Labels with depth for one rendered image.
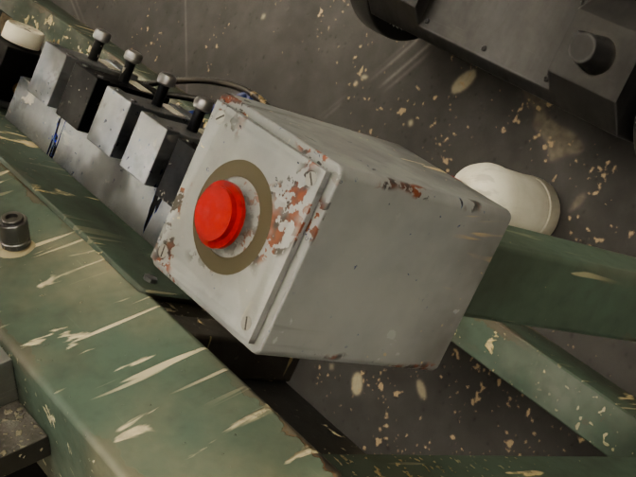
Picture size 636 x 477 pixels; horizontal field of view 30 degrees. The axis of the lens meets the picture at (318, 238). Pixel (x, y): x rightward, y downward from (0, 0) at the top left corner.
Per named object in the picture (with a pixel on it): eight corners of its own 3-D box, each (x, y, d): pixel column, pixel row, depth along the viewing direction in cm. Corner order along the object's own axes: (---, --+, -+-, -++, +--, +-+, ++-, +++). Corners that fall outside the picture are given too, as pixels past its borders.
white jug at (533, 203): (574, 196, 162) (489, 169, 147) (542, 259, 164) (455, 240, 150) (522, 167, 168) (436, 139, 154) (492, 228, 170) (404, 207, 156)
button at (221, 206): (273, 203, 68) (246, 196, 66) (245, 264, 69) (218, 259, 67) (234, 174, 71) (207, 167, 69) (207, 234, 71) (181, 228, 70)
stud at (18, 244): (36, 248, 99) (31, 218, 97) (8, 257, 98) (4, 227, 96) (23, 235, 101) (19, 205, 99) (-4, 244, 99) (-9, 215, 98)
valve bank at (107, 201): (409, 183, 108) (210, 130, 90) (344, 320, 111) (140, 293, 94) (132, 9, 141) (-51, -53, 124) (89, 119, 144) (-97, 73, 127)
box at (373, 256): (523, 216, 77) (336, 166, 64) (445, 375, 80) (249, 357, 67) (403, 144, 85) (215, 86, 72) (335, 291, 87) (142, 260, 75)
